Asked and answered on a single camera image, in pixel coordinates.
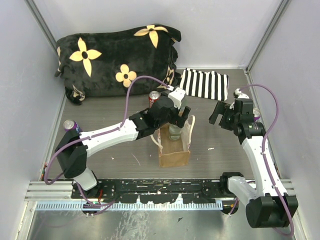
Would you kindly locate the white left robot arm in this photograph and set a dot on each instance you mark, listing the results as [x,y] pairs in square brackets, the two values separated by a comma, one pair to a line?
[74,148]

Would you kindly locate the purple can right side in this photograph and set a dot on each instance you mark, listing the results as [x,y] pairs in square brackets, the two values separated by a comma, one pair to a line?
[256,114]

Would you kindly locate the burlap canvas tote bag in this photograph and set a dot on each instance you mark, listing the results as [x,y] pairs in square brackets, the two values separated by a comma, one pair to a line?
[174,153]

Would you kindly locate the red soda can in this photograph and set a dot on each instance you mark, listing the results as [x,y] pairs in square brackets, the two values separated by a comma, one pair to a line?
[153,97]

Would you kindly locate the black white striped cloth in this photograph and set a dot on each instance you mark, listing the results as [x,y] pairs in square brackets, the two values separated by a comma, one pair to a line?
[208,85]

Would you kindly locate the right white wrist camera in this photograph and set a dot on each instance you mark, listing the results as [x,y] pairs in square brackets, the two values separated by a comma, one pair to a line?
[238,94]

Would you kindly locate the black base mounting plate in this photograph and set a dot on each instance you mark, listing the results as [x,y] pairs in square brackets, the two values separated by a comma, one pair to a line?
[158,191]

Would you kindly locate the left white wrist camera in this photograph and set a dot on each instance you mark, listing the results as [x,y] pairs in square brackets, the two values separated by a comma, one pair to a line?
[178,96]

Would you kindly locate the glass soda water bottle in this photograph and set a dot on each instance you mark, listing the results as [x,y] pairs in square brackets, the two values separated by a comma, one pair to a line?
[174,132]

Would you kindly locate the purple can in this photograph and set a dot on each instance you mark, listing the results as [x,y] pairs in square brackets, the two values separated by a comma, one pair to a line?
[71,125]
[256,114]

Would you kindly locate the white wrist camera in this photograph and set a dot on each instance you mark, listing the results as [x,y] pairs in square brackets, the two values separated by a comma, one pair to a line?
[178,96]
[238,94]

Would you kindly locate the aluminium rail frame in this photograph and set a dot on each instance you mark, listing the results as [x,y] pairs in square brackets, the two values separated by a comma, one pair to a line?
[65,190]

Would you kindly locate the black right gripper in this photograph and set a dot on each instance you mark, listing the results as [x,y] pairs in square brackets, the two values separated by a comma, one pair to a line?
[220,108]

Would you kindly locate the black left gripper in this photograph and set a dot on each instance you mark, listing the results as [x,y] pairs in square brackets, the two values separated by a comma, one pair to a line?
[181,120]

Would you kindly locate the purple can left side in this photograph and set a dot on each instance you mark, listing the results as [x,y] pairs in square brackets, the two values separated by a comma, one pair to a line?
[71,125]

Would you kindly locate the white slotted cable duct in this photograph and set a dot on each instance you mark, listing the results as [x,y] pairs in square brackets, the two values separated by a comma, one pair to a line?
[176,206]

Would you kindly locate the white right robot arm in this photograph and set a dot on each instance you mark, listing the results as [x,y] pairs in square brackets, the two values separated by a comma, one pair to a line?
[268,203]

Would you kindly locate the black floral plush blanket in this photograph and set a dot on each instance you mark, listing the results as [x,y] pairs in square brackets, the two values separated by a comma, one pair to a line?
[110,64]

